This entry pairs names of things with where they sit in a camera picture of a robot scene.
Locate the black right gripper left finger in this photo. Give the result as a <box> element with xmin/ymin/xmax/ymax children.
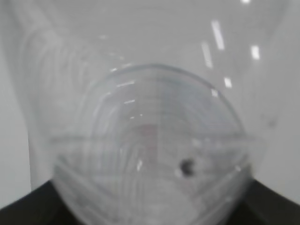
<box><xmin>0</xmin><ymin>181</ymin><xmax>77</xmax><ymax>225</ymax></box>

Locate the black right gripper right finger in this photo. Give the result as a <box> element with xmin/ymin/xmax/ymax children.
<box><xmin>226</xmin><ymin>181</ymin><xmax>300</xmax><ymax>225</ymax></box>

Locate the clear water bottle red label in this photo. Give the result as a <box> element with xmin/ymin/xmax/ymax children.
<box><xmin>0</xmin><ymin>0</ymin><xmax>300</xmax><ymax>225</ymax></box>

